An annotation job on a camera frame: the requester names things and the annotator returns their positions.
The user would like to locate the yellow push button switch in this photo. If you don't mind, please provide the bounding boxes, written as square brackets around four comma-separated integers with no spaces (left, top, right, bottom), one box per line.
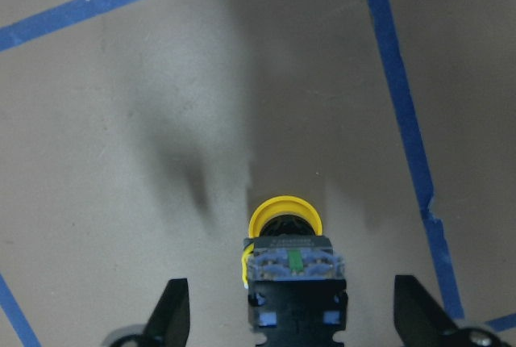
[241,195,348,346]

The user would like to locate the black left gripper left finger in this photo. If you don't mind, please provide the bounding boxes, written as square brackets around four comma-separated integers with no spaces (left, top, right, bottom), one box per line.
[143,278,190,347]

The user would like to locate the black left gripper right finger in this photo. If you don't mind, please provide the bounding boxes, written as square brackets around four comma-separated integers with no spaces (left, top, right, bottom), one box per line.
[393,274,460,347]

